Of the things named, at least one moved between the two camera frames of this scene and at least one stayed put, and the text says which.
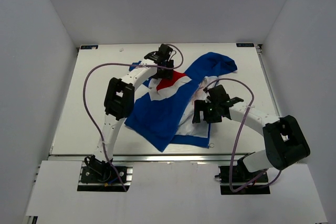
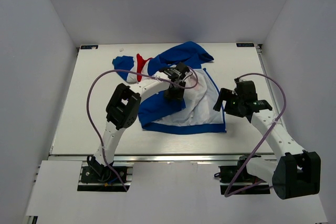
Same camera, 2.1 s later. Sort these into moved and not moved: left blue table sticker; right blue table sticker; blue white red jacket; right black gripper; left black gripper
Moved: right black gripper; left black gripper; blue white red jacket
Not moved: right blue table sticker; left blue table sticker
